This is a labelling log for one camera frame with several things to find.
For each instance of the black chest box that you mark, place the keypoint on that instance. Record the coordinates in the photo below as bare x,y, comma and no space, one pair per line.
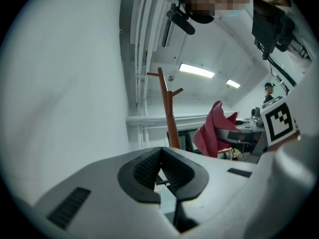
269,26

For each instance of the black head camera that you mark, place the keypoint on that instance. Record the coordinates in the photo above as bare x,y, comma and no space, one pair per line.
180,21

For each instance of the pink towel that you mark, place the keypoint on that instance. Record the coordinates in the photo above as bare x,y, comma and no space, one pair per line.
210,131

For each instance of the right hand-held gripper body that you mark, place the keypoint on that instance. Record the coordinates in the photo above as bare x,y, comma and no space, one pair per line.
279,122

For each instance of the long ceiling light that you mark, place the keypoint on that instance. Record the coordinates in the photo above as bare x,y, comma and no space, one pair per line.
197,70

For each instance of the white ceiling pipes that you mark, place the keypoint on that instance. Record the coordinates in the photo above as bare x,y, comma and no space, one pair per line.
149,121

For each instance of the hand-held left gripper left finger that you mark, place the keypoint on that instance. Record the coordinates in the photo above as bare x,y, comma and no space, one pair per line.
99,195

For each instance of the person's white shirt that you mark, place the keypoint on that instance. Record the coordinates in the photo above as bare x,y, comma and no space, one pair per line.
301,34

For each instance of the wooden coat rack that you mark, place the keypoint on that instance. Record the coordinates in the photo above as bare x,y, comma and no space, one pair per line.
170,118

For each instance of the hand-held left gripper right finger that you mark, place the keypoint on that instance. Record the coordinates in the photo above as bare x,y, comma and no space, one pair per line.
219,188

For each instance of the round smoke detector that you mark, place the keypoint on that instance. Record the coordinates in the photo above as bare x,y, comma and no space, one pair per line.
171,78

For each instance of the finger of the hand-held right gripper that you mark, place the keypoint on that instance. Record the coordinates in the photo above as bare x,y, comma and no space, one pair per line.
245,136
243,122

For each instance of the short ceiling light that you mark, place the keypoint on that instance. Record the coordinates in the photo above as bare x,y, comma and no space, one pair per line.
233,83

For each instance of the dark framed window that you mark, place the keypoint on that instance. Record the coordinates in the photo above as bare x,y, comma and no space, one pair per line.
185,139

